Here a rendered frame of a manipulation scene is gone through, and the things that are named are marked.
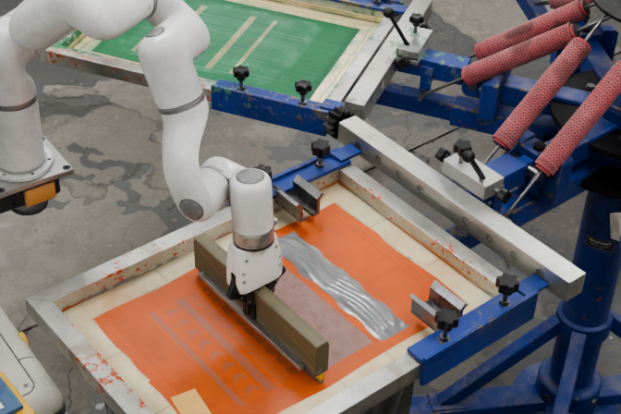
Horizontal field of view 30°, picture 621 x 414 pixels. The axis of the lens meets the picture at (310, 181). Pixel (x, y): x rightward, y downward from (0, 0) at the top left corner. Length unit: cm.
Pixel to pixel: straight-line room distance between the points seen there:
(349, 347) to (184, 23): 68
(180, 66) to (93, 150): 244
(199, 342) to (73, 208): 196
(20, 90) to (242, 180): 47
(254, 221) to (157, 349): 33
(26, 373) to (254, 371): 111
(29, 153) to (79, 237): 169
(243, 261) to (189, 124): 28
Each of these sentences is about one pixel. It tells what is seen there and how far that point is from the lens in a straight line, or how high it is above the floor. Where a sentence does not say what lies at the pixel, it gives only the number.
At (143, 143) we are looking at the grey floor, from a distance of 439.
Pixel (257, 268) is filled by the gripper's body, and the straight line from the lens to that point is 211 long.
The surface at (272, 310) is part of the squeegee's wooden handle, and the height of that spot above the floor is 105.
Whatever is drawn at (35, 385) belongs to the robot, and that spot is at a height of 28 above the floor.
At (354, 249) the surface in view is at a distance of 241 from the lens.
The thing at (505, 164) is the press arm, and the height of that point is 104.
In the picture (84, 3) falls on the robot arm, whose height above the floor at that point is 159.
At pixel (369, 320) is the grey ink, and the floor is 96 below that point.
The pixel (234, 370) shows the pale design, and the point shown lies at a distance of 215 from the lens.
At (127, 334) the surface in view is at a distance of 223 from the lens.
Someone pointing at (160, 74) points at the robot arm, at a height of 148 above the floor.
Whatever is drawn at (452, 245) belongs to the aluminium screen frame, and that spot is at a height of 99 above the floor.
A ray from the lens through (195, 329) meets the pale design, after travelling 223.
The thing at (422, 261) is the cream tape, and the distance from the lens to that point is 240.
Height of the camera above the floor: 250
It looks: 37 degrees down
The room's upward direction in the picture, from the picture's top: 2 degrees clockwise
